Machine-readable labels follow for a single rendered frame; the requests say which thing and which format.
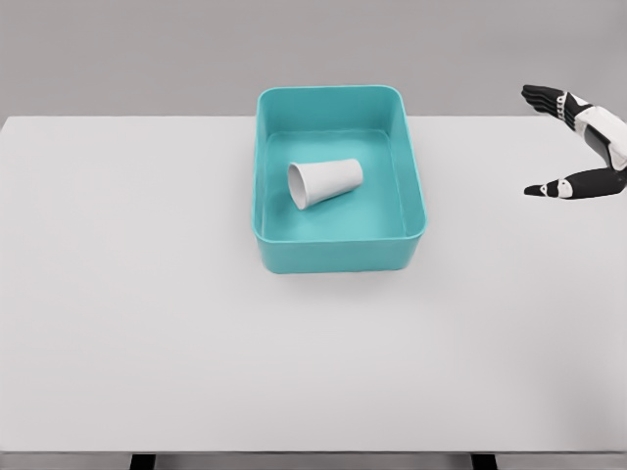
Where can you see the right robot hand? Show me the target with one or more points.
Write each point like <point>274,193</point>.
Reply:
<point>600,139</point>

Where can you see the white paper cup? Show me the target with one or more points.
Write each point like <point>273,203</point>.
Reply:
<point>325,182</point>

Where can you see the teal plastic basket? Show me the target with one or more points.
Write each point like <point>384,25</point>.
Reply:
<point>338,245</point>

